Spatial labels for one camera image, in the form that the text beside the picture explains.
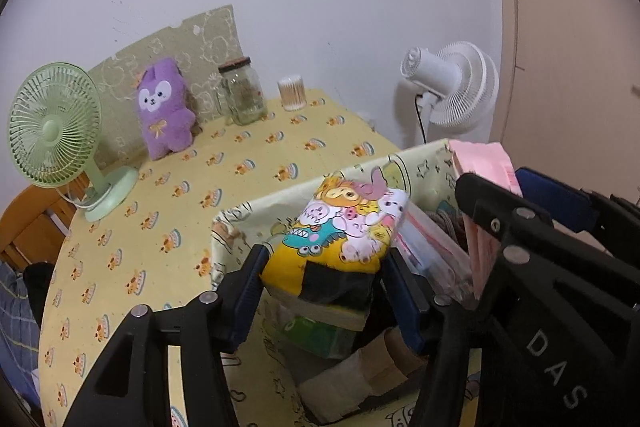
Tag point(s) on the beige bear print panel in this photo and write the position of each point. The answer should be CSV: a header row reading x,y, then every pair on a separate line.
x,y
210,37

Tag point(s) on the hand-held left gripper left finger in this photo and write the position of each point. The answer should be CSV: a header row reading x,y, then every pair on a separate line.
x,y
247,297

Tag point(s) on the cotton swab box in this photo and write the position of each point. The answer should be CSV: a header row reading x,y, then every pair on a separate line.
x,y
291,94

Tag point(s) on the yellow printed tablecloth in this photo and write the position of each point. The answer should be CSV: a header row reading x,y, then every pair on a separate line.
x,y
165,207

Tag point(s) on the wooden bed headboard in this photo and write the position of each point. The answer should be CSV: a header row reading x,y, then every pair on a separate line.
x,y
30,227

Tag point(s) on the blue plaid bedding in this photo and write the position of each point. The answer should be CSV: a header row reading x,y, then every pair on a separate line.
x,y
15,332

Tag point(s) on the green desk fan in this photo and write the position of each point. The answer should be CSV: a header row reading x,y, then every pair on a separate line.
x,y
55,127

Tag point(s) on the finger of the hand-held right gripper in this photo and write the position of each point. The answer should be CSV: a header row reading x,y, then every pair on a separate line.
x,y
500,207
555,197

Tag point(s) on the pink tissue pack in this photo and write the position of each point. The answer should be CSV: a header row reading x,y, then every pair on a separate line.
x,y
485,164

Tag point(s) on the cartoon print storage box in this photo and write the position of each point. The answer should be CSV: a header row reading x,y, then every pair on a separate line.
x,y
250,217

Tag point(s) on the glass jar black lid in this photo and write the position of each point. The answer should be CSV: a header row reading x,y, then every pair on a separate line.
x,y
242,94

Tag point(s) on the white standing fan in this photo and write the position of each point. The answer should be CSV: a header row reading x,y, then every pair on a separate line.
x,y
455,87

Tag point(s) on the grey knitted cloth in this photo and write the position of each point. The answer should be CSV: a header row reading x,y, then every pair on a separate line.
x,y
447,227

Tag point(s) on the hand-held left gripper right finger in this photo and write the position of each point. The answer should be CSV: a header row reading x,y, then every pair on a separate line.
x,y
405,302

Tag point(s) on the purple plush toy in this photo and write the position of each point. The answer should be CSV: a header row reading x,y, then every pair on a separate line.
x,y
162,112

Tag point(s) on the black cloth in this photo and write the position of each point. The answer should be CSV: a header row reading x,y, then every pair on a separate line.
x,y
37,292

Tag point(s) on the green tissue pack black tape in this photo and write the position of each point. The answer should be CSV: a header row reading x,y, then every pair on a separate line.
x,y
315,334

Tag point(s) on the yellow cartoon print tissue pack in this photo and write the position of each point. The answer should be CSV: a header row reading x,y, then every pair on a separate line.
x,y
340,232

